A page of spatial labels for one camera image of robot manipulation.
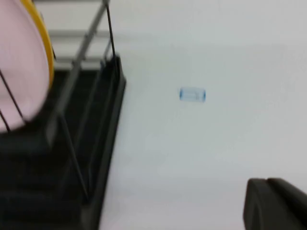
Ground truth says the black plastic drip tray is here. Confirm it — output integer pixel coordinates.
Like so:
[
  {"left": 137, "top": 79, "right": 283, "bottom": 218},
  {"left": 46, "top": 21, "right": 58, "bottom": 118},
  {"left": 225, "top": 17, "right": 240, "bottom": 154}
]
[{"left": 0, "top": 56, "right": 127, "bottom": 230}]

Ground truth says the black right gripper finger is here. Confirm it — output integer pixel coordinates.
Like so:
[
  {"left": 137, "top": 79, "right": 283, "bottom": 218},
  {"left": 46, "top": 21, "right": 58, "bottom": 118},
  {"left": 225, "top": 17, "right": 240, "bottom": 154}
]
[{"left": 243, "top": 177, "right": 307, "bottom": 230}]

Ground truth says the pink plate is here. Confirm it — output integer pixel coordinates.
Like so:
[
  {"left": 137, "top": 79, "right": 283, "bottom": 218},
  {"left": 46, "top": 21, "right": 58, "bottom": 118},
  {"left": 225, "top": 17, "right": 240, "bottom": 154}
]
[{"left": 0, "top": 0, "right": 52, "bottom": 134}]

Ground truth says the black wire dish rack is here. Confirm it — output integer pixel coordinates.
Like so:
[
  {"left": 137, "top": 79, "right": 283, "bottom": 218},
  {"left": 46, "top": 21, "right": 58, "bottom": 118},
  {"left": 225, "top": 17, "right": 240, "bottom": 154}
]
[{"left": 0, "top": 0, "right": 120, "bottom": 204}]

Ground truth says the blue rectangle table mark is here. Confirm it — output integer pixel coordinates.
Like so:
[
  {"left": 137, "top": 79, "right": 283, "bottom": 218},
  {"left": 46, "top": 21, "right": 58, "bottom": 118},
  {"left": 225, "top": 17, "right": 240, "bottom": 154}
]
[{"left": 179, "top": 87, "right": 206, "bottom": 103}]

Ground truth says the yellow plate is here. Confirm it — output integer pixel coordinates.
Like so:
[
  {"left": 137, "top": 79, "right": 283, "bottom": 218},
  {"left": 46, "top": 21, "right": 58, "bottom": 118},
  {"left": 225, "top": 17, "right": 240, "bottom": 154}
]
[{"left": 20, "top": 0, "right": 55, "bottom": 92}]

